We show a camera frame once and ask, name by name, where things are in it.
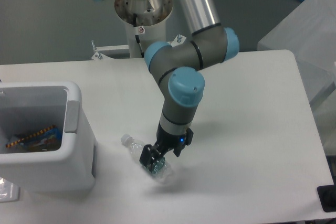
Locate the black device at table edge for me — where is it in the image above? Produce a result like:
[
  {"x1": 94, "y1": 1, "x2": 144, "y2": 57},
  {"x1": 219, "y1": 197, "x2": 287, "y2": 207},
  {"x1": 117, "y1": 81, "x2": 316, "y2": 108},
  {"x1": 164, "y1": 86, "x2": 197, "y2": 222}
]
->
[{"x1": 317, "y1": 185, "x2": 335, "y2": 212}]

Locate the crushed clear plastic bottle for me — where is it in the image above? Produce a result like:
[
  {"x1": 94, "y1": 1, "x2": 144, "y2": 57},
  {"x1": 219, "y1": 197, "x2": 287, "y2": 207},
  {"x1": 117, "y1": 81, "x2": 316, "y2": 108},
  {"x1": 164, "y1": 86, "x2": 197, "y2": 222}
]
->
[{"x1": 121, "y1": 134, "x2": 174, "y2": 184}]

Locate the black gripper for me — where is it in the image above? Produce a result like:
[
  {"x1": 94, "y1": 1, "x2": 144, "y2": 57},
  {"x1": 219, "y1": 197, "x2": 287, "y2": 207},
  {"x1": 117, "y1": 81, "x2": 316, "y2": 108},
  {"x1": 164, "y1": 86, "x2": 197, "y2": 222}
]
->
[{"x1": 139, "y1": 124, "x2": 194, "y2": 173}]

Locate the blue snack wrapper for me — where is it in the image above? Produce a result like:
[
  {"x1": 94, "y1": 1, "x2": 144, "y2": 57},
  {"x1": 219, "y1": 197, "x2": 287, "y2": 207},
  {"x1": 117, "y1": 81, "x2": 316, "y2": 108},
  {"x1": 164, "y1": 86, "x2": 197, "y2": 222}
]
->
[{"x1": 5, "y1": 125, "x2": 62, "y2": 153}]

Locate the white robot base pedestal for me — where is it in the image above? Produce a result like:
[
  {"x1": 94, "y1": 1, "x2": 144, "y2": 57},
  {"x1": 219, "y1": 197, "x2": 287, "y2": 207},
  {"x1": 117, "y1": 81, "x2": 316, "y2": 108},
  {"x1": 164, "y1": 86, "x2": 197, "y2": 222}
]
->
[{"x1": 114, "y1": 0, "x2": 173, "y2": 58}]

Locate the white translucent side table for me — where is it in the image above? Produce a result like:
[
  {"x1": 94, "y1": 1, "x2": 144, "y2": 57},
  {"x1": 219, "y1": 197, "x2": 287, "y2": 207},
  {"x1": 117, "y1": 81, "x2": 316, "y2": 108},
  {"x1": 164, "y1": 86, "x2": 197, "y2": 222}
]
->
[{"x1": 257, "y1": 0, "x2": 335, "y2": 156}]

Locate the clear plastic bag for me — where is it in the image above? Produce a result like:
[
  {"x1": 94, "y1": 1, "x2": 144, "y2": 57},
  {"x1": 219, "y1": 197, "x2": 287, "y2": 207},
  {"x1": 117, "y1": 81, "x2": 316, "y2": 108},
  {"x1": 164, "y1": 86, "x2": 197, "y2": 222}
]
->
[{"x1": 0, "y1": 177, "x2": 20, "y2": 203}]

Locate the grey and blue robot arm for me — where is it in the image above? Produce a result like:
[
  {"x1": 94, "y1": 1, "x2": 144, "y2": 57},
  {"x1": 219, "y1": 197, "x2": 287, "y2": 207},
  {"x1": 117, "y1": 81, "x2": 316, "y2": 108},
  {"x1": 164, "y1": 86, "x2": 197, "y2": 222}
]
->
[{"x1": 98, "y1": 0, "x2": 239, "y2": 172}]

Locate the white trash can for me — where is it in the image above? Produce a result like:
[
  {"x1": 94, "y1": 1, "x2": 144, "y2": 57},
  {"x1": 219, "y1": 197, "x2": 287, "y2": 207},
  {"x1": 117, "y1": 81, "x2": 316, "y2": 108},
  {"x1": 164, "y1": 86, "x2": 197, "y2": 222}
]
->
[{"x1": 1, "y1": 82, "x2": 97, "y2": 192}]

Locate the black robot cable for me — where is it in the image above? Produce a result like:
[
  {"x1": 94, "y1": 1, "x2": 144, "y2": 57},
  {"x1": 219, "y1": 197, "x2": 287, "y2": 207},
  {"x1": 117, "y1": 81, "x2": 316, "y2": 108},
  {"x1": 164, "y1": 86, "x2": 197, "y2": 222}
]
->
[{"x1": 132, "y1": 13, "x2": 146, "y2": 58}]

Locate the white metal mounting frame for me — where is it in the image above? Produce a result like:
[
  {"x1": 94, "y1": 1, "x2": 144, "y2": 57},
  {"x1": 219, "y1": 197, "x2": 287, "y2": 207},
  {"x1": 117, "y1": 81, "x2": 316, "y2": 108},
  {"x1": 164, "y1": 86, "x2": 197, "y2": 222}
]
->
[{"x1": 91, "y1": 34, "x2": 187, "y2": 60}]

